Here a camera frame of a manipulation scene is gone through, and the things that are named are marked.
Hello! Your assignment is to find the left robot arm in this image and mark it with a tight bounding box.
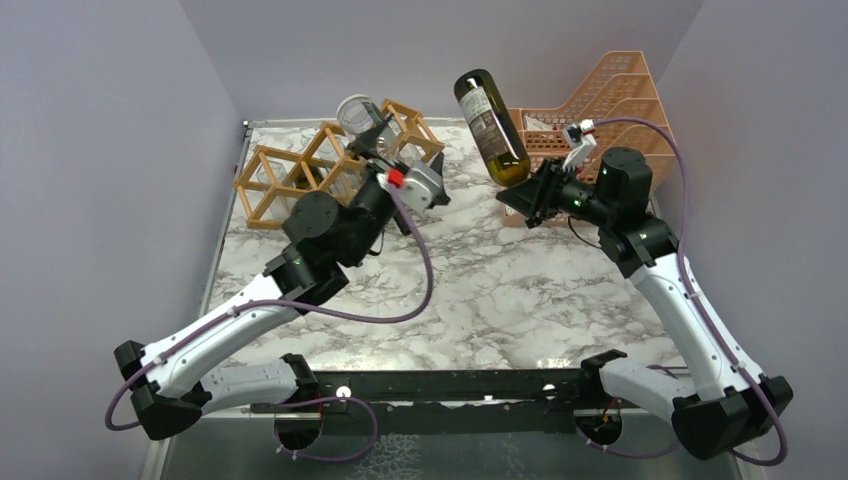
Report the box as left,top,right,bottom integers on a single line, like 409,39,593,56
114,127,450,440

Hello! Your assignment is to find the clear bottle silver cap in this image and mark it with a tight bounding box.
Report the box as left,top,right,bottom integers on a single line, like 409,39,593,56
336,94,394,158

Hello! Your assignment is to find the short clear glass jar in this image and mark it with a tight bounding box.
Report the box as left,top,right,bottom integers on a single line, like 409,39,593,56
251,160,288,202

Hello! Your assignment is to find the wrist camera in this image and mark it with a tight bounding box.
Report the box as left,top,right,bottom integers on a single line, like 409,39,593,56
563,119,597,173
379,162,437,213

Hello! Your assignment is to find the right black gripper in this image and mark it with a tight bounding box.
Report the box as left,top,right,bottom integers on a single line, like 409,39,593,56
497,157,616,228

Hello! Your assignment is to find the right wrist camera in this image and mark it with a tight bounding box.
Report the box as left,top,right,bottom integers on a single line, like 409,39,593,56
563,119,597,173

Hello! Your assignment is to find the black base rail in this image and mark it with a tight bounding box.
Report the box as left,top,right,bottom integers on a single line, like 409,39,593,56
249,368,623,444

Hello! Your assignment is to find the green bottle navy cream label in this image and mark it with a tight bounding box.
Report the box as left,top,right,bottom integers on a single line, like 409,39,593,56
392,207,412,237

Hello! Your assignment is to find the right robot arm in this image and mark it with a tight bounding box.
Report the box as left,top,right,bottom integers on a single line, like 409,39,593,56
496,147,793,460

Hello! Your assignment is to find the green bottle brown label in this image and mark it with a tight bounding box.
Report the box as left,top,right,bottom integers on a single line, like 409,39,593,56
293,166,323,191

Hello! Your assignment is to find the green bottle silver neck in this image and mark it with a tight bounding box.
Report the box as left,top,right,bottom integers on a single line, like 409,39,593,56
453,69,531,187

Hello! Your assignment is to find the tall clear glass bottle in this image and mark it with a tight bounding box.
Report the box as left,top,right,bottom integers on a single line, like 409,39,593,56
313,135,361,204

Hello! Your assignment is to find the wooden wine rack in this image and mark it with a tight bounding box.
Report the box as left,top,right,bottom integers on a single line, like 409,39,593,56
234,95,444,230

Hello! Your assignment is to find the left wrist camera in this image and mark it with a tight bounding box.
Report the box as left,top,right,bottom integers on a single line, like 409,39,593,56
379,162,437,213

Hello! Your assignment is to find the peach plastic file organizer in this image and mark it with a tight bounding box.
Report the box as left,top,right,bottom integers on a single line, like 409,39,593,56
509,51,676,191

